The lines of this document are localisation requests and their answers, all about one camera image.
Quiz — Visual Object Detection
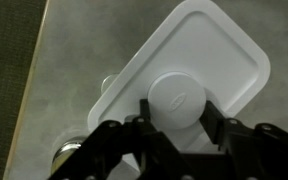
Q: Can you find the round metal candle lid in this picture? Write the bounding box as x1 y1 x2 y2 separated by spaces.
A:
101 74 118 93

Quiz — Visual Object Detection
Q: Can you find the white container lid with button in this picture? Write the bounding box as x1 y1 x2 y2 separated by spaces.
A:
87 0 271 152

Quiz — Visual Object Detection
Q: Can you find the glass candle jar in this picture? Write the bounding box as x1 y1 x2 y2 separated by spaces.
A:
51 137 85 174

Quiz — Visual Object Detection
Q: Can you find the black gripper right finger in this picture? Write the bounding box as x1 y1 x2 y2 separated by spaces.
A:
200 101 288 180

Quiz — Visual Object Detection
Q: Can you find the grey coffee table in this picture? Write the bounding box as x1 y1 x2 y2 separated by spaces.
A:
2 0 288 180

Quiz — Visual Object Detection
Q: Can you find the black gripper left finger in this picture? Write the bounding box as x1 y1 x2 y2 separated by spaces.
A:
47 99 191 180

